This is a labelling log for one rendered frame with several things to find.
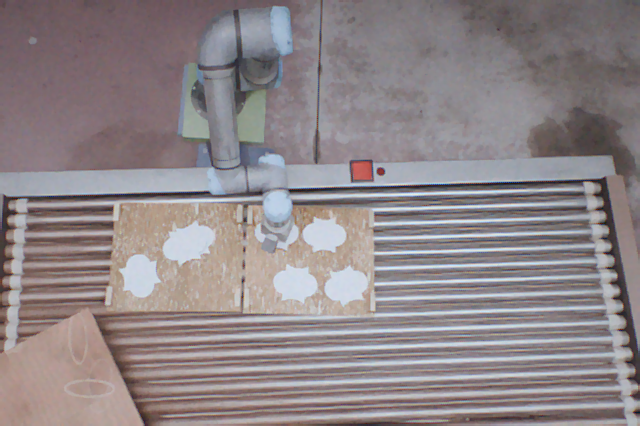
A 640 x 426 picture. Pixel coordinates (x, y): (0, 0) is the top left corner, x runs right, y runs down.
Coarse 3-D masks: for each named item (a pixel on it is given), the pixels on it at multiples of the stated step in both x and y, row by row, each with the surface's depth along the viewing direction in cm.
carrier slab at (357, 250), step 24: (312, 216) 196; (336, 216) 196; (360, 216) 196; (360, 240) 194; (264, 264) 191; (288, 264) 191; (312, 264) 191; (336, 264) 192; (360, 264) 192; (264, 288) 189; (264, 312) 187; (288, 312) 187; (312, 312) 187; (336, 312) 188; (360, 312) 188
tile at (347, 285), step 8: (336, 272) 190; (344, 272) 190; (352, 272) 190; (360, 272) 190; (336, 280) 189; (344, 280) 189; (352, 280) 189; (360, 280) 190; (328, 288) 189; (336, 288) 189; (344, 288) 189; (352, 288) 189; (360, 288) 189; (328, 296) 188; (336, 296) 188; (344, 296) 188; (352, 296) 188; (360, 296) 188; (344, 304) 187
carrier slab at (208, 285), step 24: (144, 216) 193; (168, 216) 194; (192, 216) 194; (216, 216) 194; (120, 240) 191; (144, 240) 191; (216, 240) 192; (240, 240) 193; (120, 264) 189; (168, 264) 190; (192, 264) 190; (216, 264) 190; (240, 264) 191; (120, 288) 187; (168, 288) 188; (192, 288) 188; (216, 288) 188; (240, 288) 189
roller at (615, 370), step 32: (160, 384) 183; (192, 384) 182; (224, 384) 183; (256, 384) 183; (288, 384) 183; (320, 384) 183; (352, 384) 184; (384, 384) 185; (416, 384) 185; (448, 384) 186
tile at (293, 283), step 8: (280, 272) 189; (288, 272) 189; (296, 272) 189; (304, 272) 190; (280, 280) 189; (288, 280) 189; (296, 280) 189; (304, 280) 189; (312, 280) 189; (280, 288) 188; (288, 288) 188; (296, 288) 188; (304, 288) 188; (312, 288) 188; (288, 296) 187; (296, 296) 187; (304, 296) 188
